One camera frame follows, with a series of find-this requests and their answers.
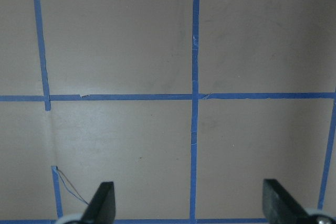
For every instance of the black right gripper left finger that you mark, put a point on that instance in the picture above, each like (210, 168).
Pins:
(102, 207)

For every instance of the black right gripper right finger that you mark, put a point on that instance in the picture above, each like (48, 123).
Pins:
(279, 207)

